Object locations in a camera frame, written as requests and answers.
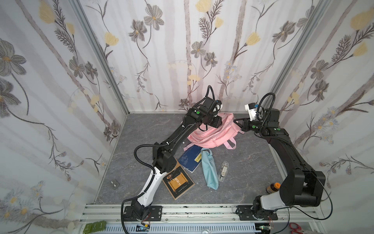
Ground red scissors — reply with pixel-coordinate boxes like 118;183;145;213
289;222;303;234

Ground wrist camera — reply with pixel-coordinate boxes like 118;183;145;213
213;100;222;112
244;102;258;121

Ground brown and black book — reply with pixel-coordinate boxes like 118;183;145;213
163;162;195;200

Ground white cable duct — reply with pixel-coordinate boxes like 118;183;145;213
99;223;258;234

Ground teal pencil case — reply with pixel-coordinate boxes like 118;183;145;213
201;148;219;190

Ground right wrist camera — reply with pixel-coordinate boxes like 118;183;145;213
244;102;258;121

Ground green circuit board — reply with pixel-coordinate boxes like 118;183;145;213
82;220;107;234

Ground brown bottle orange cap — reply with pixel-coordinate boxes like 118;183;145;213
266;182;281;194

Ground blue book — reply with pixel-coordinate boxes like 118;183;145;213
178;145;202;173

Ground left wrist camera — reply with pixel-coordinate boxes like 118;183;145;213
213;100;222;112

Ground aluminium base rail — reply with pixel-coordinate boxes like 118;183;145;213
73;204;326;234

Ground pink backpack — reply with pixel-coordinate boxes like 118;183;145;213
183;113;244;151

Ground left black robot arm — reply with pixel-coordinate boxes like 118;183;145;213
121;85;222;234

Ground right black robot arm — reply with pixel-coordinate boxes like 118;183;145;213
234;93;326;220

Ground clear plastic case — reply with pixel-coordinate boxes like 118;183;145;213
218;161;229;182

